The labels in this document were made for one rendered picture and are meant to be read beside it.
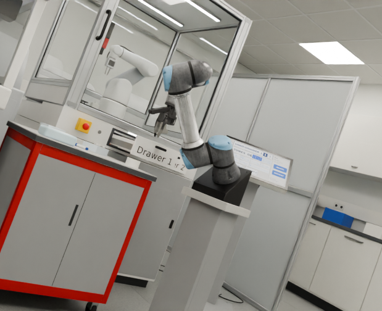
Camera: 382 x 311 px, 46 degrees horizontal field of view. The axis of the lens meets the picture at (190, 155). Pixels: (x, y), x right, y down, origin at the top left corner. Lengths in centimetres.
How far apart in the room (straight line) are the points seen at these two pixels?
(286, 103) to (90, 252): 263
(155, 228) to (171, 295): 76
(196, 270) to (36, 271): 75
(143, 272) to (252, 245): 127
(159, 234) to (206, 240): 83
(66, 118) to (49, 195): 70
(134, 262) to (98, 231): 90
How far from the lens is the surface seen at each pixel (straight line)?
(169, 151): 252
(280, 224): 386
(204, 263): 229
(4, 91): 227
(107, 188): 212
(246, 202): 318
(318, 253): 516
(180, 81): 209
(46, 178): 201
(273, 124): 427
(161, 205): 298
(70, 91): 261
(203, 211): 229
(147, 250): 303
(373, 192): 581
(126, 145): 252
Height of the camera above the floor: 82
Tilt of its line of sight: 3 degrees up
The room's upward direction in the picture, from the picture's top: 21 degrees clockwise
